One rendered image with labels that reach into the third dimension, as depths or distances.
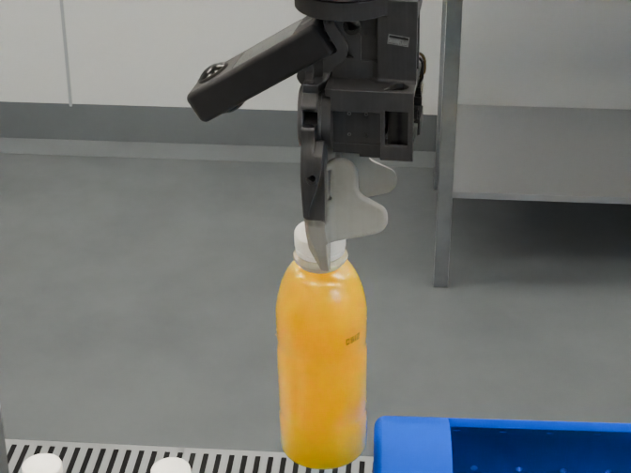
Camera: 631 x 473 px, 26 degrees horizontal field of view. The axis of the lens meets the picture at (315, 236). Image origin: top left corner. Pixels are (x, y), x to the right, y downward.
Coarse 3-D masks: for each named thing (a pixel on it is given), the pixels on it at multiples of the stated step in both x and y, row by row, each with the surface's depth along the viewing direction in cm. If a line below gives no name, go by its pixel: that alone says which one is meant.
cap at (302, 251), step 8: (296, 232) 103; (304, 232) 103; (296, 240) 102; (304, 240) 102; (344, 240) 102; (296, 248) 103; (304, 248) 102; (336, 248) 102; (344, 248) 103; (304, 256) 102; (312, 256) 102; (336, 256) 102
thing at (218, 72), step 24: (312, 24) 93; (264, 48) 96; (288, 48) 94; (312, 48) 93; (216, 72) 97; (240, 72) 95; (264, 72) 95; (288, 72) 95; (192, 96) 97; (216, 96) 97; (240, 96) 96
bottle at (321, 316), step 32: (288, 288) 104; (320, 288) 102; (352, 288) 104; (288, 320) 104; (320, 320) 103; (352, 320) 104; (288, 352) 105; (320, 352) 104; (352, 352) 105; (288, 384) 107; (320, 384) 106; (352, 384) 107; (288, 416) 109; (320, 416) 107; (352, 416) 108; (288, 448) 111; (320, 448) 109; (352, 448) 110
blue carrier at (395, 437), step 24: (384, 432) 116; (408, 432) 116; (432, 432) 116; (456, 432) 126; (480, 432) 125; (504, 432) 125; (528, 432) 125; (552, 432) 124; (576, 432) 124; (600, 432) 123; (624, 432) 121; (384, 456) 113; (408, 456) 113; (432, 456) 113; (456, 456) 130; (480, 456) 130; (504, 456) 130; (528, 456) 129; (552, 456) 129; (576, 456) 129; (600, 456) 129; (624, 456) 129
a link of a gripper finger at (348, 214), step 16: (336, 160) 97; (336, 176) 97; (352, 176) 97; (336, 192) 98; (352, 192) 97; (336, 208) 98; (352, 208) 98; (368, 208) 98; (384, 208) 98; (304, 224) 98; (320, 224) 98; (336, 224) 98; (352, 224) 98; (368, 224) 98; (384, 224) 98; (320, 240) 99; (336, 240) 99; (320, 256) 100
